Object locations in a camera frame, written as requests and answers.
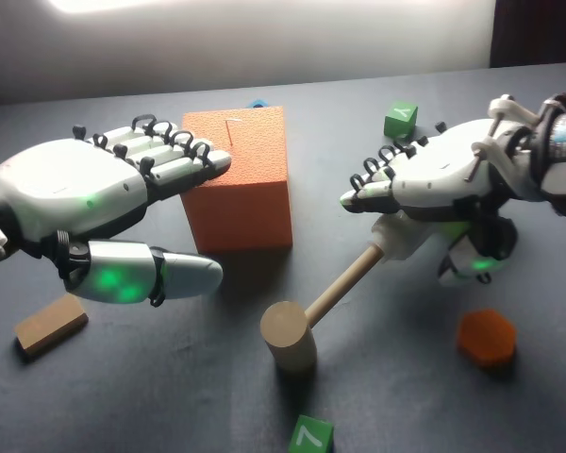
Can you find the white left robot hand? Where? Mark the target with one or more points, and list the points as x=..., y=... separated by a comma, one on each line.
x=66, y=184

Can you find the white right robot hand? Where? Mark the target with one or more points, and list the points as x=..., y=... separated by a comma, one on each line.
x=434, y=174

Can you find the large orange foam cube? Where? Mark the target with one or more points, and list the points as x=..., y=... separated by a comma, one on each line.
x=245, y=212

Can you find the tan wooden rectangular block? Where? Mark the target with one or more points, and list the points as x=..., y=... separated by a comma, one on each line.
x=49, y=328

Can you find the orange hexagon block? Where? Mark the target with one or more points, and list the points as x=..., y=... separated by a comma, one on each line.
x=486, y=337

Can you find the blue square block with holes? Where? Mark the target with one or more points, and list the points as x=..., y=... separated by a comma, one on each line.
x=258, y=103

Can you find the green cube with letter Y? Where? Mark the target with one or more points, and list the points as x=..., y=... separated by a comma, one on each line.
x=400, y=122

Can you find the grey table cloth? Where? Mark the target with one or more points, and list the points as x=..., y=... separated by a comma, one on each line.
x=170, y=377

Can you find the green cube with number 7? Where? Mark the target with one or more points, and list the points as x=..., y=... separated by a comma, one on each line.
x=311, y=436

